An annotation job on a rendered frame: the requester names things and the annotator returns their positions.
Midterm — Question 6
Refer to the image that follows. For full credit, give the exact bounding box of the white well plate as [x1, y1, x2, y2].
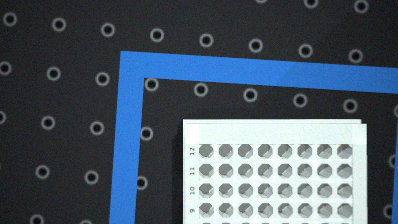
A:
[183, 119, 367, 224]

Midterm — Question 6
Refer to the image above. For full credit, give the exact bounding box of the blue tape outline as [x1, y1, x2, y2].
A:
[109, 51, 398, 224]

